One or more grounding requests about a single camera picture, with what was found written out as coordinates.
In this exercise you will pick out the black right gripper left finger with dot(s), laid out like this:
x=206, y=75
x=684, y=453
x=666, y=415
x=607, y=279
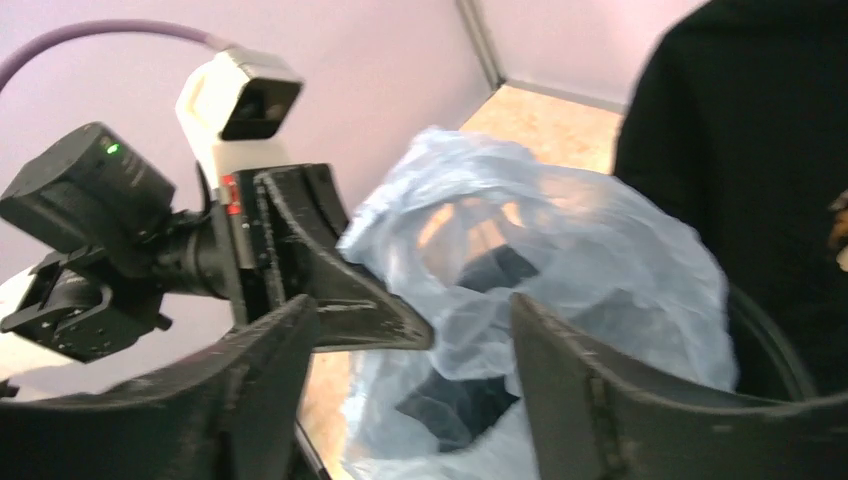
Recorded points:
x=225, y=412

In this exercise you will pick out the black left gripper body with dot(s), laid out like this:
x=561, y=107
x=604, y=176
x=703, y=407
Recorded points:
x=264, y=221

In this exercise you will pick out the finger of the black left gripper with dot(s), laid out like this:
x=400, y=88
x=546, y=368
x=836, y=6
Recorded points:
x=355, y=310

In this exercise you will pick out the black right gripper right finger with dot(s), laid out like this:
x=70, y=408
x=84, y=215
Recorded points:
x=796, y=439

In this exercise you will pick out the light blue plastic trash bag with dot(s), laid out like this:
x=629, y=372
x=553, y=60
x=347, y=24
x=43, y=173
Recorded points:
x=461, y=223

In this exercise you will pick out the black ribbed trash bin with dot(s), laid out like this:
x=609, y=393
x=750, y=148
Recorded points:
x=581, y=394

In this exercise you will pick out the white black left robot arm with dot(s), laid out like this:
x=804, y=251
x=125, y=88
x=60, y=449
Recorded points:
x=117, y=247

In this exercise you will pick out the black printed t-shirt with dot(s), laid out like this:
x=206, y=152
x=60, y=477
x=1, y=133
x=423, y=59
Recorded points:
x=738, y=127

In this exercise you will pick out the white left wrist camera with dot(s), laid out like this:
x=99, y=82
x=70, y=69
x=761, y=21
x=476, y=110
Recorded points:
x=232, y=108

